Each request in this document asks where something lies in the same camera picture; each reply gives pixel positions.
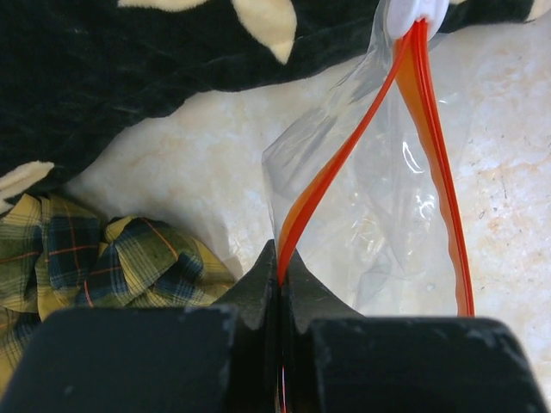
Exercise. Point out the clear zip top bag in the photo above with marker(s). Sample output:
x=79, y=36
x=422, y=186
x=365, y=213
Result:
x=361, y=186

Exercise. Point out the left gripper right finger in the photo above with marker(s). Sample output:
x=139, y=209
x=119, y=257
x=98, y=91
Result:
x=304, y=299

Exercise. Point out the yellow plaid shirt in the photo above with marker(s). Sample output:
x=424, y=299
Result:
x=56, y=254

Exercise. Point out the black floral pillow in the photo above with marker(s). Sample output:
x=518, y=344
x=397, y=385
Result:
x=74, y=74

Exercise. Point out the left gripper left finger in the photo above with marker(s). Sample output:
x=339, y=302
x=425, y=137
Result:
x=254, y=365

